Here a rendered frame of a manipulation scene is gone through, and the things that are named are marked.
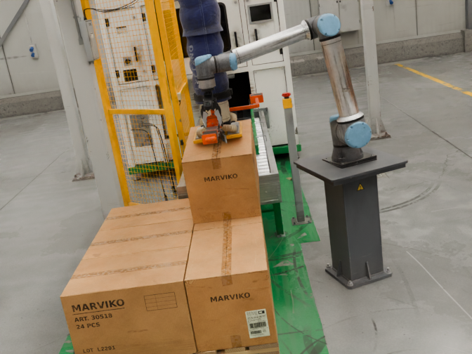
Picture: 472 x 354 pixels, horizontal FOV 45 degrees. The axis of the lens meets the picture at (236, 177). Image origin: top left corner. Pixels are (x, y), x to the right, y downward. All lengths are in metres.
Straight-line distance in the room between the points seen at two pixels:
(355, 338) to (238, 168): 1.10
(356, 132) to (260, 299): 1.06
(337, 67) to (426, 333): 1.46
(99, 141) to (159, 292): 2.11
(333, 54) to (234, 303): 1.39
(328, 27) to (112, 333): 1.89
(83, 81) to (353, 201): 2.28
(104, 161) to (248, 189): 1.73
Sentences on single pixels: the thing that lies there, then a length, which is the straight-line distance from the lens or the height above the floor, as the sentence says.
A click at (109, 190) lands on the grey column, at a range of 4.74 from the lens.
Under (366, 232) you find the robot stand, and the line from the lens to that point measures 3.55.
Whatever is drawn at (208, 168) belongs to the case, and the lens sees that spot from 3.22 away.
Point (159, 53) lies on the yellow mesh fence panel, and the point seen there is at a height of 1.45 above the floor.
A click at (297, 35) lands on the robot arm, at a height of 1.53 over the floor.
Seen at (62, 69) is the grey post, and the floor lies 1.29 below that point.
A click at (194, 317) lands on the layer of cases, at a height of 0.34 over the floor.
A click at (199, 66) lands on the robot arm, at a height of 1.46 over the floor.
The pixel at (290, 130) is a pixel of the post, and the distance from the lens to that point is 4.37.
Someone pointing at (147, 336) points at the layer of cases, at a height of 0.27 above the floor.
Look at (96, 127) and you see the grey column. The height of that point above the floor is 0.96.
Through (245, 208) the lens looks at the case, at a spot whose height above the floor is 0.61.
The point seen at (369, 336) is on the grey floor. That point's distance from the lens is 3.17.
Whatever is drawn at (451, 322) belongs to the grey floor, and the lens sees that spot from 3.29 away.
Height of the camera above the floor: 1.77
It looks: 17 degrees down
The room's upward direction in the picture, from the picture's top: 9 degrees counter-clockwise
